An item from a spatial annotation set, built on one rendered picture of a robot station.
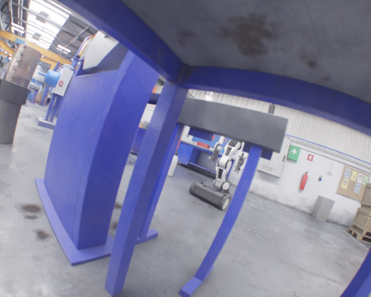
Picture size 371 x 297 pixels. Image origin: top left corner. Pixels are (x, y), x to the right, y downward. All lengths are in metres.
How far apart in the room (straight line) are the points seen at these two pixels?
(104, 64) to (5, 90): 1.45
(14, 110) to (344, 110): 2.33
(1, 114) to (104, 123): 1.68
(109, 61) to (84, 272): 0.94
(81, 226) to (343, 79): 0.93
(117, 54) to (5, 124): 1.63
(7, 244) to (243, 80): 1.02
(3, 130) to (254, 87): 2.17
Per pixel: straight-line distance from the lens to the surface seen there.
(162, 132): 0.41
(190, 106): 0.84
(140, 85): 0.70
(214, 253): 0.79
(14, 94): 2.08
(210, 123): 0.76
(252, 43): 0.32
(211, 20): 0.31
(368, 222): 4.70
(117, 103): 0.64
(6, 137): 2.19
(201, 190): 2.37
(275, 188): 5.53
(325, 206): 5.28
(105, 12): 0.33
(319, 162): 5.76
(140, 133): 4.49
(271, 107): 1.29
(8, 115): 2.14
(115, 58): 0.85
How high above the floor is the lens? 0.62
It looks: level
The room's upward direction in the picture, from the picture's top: 20 degrees clockwise
